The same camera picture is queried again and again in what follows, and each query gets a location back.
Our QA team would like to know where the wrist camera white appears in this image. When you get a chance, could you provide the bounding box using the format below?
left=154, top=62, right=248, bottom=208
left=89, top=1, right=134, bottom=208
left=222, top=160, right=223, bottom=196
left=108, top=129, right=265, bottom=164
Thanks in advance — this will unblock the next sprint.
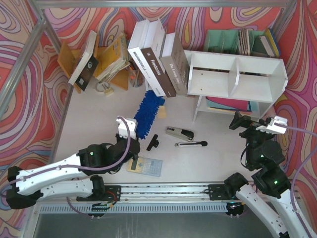
left=256, top=116, right=288, bottom=134
left=116, top=117, right=138, bottom=139

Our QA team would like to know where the green desk organizer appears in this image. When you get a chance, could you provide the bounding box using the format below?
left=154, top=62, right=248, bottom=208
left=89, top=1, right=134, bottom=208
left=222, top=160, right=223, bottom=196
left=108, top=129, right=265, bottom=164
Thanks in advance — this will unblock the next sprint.
left=203, top=28, right=281, bottom=58

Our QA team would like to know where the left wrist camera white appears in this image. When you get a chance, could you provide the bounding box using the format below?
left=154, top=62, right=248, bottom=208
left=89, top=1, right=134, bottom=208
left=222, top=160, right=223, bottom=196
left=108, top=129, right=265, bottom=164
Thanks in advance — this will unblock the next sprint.
left=116, top=117, right=138, bottom=139

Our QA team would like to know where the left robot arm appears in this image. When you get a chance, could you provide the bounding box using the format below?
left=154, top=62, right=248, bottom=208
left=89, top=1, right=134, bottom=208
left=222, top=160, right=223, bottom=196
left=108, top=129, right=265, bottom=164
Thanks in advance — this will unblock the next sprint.
left=5, top=137, right=140, bottom=209

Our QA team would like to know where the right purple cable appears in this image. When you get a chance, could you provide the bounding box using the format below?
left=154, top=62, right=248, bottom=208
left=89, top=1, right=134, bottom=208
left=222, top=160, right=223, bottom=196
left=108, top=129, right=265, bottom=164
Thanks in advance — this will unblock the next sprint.
left=282, top=123, right=317, bottom=236

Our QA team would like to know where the yellow books stack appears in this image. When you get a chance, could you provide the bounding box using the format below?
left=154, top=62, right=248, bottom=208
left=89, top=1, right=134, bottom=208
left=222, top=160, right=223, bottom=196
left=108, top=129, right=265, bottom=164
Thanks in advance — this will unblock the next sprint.
left=95, top=32, right=130, bottom=82

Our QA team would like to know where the yellow wooden book rack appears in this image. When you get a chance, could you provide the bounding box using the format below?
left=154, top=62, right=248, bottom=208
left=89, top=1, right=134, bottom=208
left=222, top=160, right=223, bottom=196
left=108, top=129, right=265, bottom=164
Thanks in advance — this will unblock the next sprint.
left=57, top=34, right=130, bottom=93

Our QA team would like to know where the beige black stapler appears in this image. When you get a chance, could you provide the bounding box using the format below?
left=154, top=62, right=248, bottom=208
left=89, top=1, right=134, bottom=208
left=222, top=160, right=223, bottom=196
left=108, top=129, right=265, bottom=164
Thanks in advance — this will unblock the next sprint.
left=165, top=127, right=194, bottom=141

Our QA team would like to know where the black binder clip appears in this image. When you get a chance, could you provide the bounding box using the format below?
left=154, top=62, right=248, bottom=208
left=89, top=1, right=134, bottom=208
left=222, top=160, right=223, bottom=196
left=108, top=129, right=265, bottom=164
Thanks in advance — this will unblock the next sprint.
left=146, top=134, right=159, bottom=151

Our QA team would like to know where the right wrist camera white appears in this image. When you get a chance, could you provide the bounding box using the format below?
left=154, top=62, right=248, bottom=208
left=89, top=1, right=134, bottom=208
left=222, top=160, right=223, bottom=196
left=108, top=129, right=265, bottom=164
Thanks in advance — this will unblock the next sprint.
left=256, top=116, right=288, bottom=134

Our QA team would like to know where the pink toy pig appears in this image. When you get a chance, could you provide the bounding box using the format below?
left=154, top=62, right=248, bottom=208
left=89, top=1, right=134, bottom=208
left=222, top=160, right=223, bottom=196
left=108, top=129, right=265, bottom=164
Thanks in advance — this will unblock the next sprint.
left=264, top=106, right=276, bottom=119

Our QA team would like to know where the white Mademoiselle book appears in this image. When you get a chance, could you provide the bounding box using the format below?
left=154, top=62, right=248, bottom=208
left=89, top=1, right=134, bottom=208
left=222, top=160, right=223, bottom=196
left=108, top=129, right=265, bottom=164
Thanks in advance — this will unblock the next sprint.
left=128, top=19, right=165, bottom=97

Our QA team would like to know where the yellow sticky note pad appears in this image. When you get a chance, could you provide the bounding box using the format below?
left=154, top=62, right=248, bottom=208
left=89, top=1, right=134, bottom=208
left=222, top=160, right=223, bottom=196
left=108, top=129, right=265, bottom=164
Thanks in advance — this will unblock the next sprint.
left=158, top=106, right=167, bottom=119

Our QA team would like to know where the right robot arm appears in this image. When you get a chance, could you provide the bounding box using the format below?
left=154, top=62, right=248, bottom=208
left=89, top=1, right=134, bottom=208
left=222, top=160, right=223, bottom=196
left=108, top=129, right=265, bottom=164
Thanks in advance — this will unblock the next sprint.
left=224, top=112, right=317, bottom=238

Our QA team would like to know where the key ring with padlock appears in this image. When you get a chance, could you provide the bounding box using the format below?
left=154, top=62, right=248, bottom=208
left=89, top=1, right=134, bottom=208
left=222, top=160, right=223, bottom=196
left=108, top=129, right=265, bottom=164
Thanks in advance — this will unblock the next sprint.
left=95, top=81, right=114, bottom=96

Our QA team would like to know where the coloured paper stack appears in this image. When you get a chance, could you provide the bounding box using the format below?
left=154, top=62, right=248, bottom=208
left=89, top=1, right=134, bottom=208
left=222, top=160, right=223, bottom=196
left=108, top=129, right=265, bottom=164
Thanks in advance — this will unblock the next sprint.
left=206, top=97, right=259, bottom=115

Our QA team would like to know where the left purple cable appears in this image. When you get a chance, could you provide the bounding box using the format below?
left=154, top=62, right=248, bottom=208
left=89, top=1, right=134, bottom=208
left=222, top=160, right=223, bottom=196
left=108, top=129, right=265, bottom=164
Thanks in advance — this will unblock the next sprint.
left=0, top=116, right=132, bottom=219

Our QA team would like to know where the grey Lonely Ones book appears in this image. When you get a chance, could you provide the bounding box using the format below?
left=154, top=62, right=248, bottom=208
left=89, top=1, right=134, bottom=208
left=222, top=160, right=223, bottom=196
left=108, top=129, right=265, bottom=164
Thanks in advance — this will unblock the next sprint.
left=160, top=32, right=190, bottom=95

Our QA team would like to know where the white box cutter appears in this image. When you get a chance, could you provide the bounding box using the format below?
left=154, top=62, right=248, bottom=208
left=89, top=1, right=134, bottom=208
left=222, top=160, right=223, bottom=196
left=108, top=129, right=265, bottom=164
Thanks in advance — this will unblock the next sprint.
left=175, top=141, right=208, bottom=147

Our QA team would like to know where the brown Fredonia book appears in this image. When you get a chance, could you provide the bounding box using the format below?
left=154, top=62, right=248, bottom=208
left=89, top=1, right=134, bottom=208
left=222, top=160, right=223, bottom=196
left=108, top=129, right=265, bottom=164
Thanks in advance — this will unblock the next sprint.
left=141, top=19, right=176, bottom=98

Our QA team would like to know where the purple cable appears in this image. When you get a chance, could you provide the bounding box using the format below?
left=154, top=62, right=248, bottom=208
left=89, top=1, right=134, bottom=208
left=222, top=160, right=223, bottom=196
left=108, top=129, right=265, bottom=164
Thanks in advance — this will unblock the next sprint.
left=0, top=116, right=132, bottom=219
left=282, top=123, right=317, bottom=236

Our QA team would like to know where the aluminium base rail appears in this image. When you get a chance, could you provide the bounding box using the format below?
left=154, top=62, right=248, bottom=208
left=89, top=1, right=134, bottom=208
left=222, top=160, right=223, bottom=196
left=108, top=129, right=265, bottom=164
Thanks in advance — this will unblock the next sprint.
left=29, top=182, right=302, bottom=214

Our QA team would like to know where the black white book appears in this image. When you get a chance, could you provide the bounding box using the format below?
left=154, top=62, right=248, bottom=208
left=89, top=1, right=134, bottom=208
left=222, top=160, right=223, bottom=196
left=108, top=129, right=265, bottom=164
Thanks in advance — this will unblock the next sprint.
left=68, top=30, right=99, bottom=91

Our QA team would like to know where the calculator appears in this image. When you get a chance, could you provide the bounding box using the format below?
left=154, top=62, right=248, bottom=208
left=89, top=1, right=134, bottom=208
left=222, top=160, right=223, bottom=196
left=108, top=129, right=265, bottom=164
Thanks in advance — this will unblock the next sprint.
left=127, top=157, right=163, bottom=177

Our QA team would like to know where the blue microfiber duster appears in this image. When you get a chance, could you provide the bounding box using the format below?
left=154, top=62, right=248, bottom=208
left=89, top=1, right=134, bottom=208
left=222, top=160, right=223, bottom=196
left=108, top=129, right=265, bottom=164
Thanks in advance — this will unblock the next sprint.
left=133, top=90, right=165, bottom=139

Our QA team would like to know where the white bookshelf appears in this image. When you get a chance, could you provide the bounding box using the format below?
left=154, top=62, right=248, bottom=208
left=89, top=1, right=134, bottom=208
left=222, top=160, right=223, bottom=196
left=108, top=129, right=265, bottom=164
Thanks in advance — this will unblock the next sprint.
left=185, top=51, right=288, bottom=119

